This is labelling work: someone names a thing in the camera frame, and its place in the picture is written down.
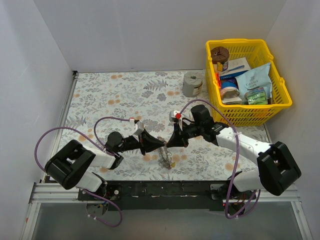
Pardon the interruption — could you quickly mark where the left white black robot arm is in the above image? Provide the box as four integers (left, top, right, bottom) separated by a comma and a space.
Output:
44, 130, 165, 200

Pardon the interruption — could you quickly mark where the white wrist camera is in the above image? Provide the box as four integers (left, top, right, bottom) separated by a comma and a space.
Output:
129, 118, 145, 142
169, 110, 183, 130

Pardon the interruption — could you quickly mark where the aluminium frame rail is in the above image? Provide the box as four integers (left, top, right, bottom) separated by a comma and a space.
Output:
21, 182, 313, 240

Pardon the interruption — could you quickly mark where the large silver keyring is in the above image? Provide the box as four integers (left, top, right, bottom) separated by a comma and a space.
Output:
157, 136, 173, 170

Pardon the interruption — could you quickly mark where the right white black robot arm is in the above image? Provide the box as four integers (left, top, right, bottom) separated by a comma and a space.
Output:
166, 104, 302, 199

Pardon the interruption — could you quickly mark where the blue cassava chips bag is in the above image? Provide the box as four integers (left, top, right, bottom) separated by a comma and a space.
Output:
235, 62, 273, 99

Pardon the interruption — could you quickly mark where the floral table mat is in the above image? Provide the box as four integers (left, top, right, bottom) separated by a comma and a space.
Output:
59, 71, 257, 181

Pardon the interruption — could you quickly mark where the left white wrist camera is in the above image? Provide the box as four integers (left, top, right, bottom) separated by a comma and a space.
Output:
129, 118, 145, 142

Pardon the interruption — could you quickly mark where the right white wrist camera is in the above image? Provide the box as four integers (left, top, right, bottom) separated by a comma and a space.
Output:
169, 110, 183, 130

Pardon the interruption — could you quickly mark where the brown lidded can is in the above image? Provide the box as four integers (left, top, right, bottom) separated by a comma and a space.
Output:
210, 46, 230, 72

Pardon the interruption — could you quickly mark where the yellow plastic basket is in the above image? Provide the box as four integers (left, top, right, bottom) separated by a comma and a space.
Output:
205, 38, 292, 126

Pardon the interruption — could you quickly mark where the white blue box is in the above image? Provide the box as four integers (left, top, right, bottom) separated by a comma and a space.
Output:
220, 57, 251, 76

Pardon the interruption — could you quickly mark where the green snack packet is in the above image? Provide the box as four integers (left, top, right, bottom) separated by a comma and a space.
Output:
244, 87, 268, 105

